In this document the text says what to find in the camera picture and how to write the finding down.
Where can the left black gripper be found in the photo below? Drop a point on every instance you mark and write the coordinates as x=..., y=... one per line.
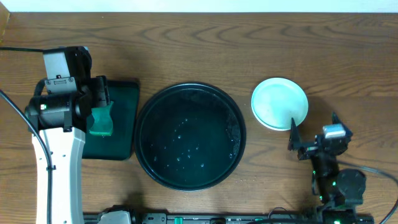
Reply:
x=104, y=91

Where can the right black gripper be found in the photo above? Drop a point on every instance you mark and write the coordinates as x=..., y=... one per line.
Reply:
x=309, y=148

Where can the mint green plate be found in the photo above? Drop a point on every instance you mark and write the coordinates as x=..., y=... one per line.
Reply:
x=275, y=102

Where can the green sponge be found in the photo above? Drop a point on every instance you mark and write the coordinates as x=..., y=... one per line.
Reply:
x=102, y=121

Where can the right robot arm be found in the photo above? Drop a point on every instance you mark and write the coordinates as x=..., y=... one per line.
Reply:
x=340, y=191

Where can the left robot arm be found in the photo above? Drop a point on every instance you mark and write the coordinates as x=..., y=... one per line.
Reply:
x=59, y=154

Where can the rectangular black tray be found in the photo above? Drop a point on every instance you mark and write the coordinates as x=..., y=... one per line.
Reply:
x=118, y=146

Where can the round black tray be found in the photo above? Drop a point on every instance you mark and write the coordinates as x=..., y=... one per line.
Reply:
x=190, y=136

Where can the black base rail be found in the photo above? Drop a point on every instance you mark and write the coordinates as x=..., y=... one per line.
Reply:
x=277, y=215

